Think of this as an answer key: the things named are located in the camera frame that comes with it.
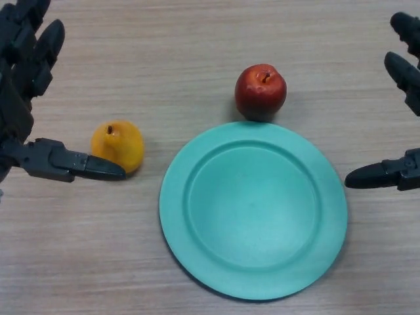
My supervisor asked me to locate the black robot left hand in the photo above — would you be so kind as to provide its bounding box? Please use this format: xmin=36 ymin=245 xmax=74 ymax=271
xmin=0 ymin=0 xmax=127 ymax=198

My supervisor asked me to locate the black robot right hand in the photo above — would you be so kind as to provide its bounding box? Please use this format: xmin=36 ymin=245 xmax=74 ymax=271
xmin=345 ymin=11 xmax=420 ymax=192

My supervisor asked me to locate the red apple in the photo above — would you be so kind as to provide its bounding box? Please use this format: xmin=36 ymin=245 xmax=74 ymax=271
xmin=234 ymin=64 xmax=287 ymax=122

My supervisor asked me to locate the green round plate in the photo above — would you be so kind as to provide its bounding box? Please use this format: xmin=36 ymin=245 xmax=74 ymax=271
xmin=159 ymin=121 xmax=348 ymax=292

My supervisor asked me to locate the yellow pear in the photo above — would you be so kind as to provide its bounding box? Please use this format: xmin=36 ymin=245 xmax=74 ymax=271
xmin=91 ymin=120 xmax=145 ymax=175

